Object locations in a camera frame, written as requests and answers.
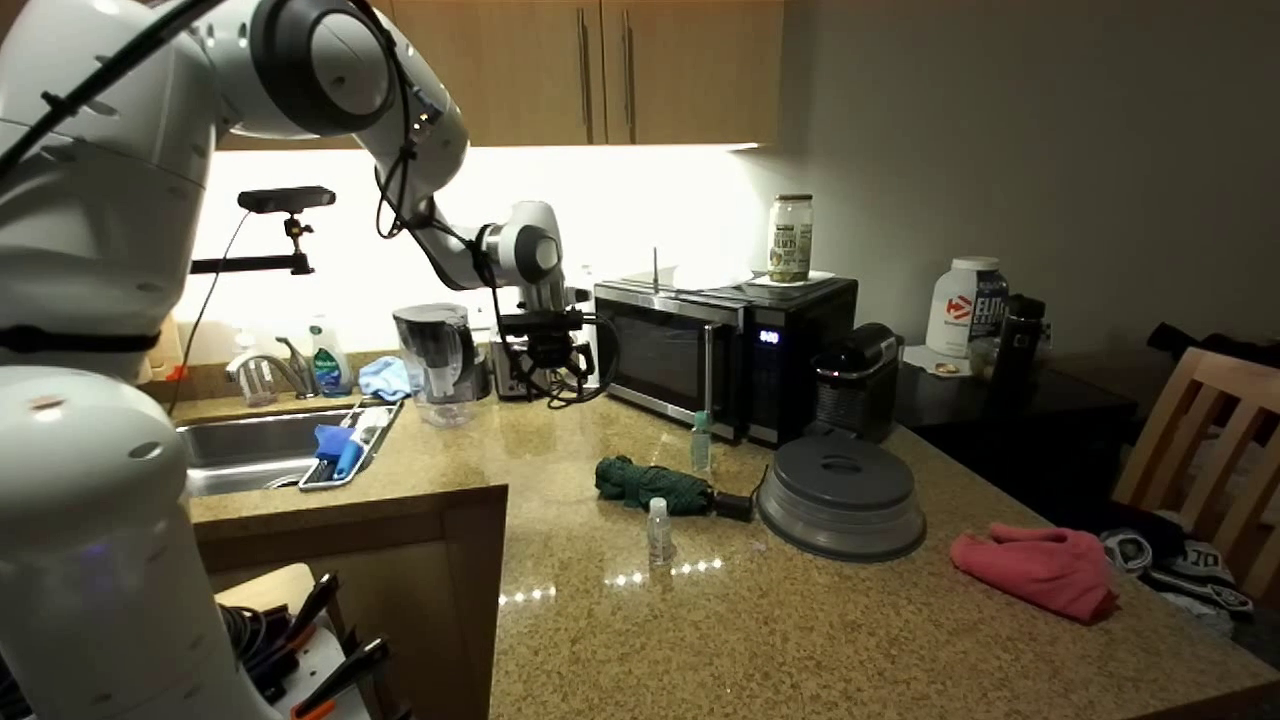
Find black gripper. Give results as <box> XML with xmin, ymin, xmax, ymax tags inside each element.
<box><xmin>486</xmin><ymin>304</ymin><xmax>599</xmax><ymax>403</ymax></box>

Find black microwave door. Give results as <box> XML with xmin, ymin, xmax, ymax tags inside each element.
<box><xmin>587</xmin><ymin>288</ymin><xmax>747</xmax><ymax>442</ymax></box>

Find black microwave body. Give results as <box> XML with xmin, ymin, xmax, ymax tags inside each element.
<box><xmin>587</xmin><ymin>266</ymin><xmax>865</xmax><ymax>450</ymax></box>

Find clear water filter pitcher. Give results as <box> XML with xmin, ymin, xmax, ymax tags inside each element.
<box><xmin>388</xmin><ymin>301</ymin><xmax>485</xmax><ymax>432</ymax></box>

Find green folded umbrella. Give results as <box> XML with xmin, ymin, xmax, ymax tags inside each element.
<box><xmin>593</xmin><ymin>450</ymin><xmax>758</xmax><ymax>523</ymax></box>

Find blue cloth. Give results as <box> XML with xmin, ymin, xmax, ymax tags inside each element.
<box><xmin>351</xmin><ymin>353</ymin><xmax>418</xmax><ymax>409</ymax></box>

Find small green bottle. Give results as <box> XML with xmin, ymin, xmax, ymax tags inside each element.
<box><xmin>684</xmin><ymin>409</ymin><xmax>721</xmax><ymax>478</ymax></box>

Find small clear bottle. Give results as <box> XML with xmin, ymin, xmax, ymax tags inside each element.
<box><xmin>644</xmin><ymin>492</ymin><xmax>678</xmax><ymax>581</ymax></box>

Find tray with blue sponge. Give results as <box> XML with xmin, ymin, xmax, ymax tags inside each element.
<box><xmin>295</xmin><ymin>399</ymin><xmax>402</xmax><ymax>494</ymax></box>

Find dish soap bottle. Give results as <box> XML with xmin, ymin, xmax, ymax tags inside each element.
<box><xmin>304</xmin><ymin>317</ymin><xmax>354</xmax><ymax>399</ymax></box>

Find glass jar with lid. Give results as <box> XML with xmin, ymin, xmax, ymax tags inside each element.
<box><xmin>758</xmin><ymin>186</ymin><xmax>818</xmax><ymax>288</ymax></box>

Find metal faucet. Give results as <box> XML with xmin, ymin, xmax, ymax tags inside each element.
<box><xmin>224</xmin><ymin>331</ymin><xmax>319</xmax><ymax>409</ymax></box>

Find steel kitchen sink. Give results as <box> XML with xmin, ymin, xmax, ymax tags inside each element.
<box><xmin>175</xmin><ymin>395</ymin><xmax>362</xmax><ymax>498</ymax></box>

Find black coffee maker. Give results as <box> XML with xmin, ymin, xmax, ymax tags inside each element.
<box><xmin>808</xmin><ymin>318</ymin><xmax>907</xmax><ymax>446</ymax></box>

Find white plastic jug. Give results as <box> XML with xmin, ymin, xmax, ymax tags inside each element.
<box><xmin>924</xmin><ymin>251</ymin><xmax>1007</xmax><ymax>362</ymax></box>

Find black bottle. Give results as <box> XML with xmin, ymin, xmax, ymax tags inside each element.
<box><xmin>993</xmin><ymin>288</ymin><xmax>1053</xmax><ymax>390</ymax></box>

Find black side table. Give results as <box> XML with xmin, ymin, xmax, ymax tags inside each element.
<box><xmin>888</xmin><ymin>348</ymin><xmax>1140</xmax><ymax>523</ymax></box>

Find pink cloth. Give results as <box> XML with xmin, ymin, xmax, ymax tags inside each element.
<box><xmin>945</xmin><ymin>520</ymin><xmax>1124</xmax><ymax>626</ymax></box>

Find wooden slatted chair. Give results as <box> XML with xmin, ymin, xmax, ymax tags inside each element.
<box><xmin>1108</xmin><ymin>344</ymin><xmax>1280</xmax><ymax>609</ymax></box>

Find black white patterned shoes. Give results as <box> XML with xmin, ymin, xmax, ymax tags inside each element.
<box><xmin>1100</xmin><ymin>523</ymin><xmax>1261</xmax><ymax>622</ymax></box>

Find black bags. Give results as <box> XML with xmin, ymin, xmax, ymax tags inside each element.
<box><xmin>1145</xmin><ymin>317</ymin><xmax>1280</xmax><ymax>371</ymax></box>

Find wooden wall cabinets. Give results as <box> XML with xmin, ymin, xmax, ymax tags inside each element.
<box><xmin>212</xmin><ymin>0</ymin><xmax>787</xmax><ymax>157</ymax></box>

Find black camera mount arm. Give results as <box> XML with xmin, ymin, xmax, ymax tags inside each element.
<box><xmin>186</xmin><ymin>207</ymin><xmax>319</xmax><ymax>280</ymax></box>

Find black camera bar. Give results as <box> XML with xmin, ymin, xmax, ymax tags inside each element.
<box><xmin>233</xmin><ymin>185</ymin><xmax>339</xmax><ymax>220</ymax></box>

